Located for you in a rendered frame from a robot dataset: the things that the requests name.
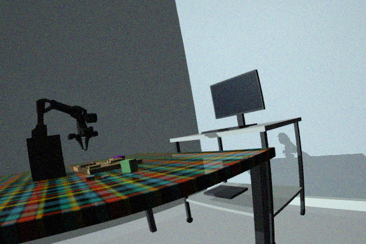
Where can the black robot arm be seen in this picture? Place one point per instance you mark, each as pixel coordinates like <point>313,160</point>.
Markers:
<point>74,111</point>

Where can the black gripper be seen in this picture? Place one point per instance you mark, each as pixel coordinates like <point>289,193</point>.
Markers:
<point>78,136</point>

